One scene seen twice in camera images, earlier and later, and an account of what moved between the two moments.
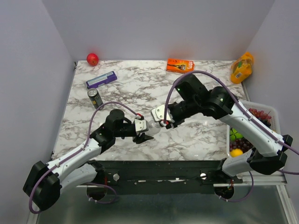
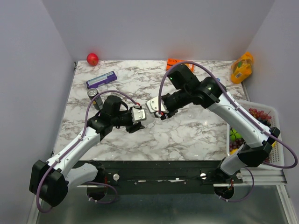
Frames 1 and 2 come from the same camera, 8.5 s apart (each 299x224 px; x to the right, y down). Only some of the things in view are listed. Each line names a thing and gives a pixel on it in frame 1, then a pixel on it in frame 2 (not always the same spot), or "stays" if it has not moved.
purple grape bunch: [241, 143] stays
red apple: [92, 59] stays
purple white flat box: [101, 80] stays
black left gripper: [143, 138] -> [133, 128]
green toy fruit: [234, 134] stays
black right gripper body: [178, 117] -> [172, 109]
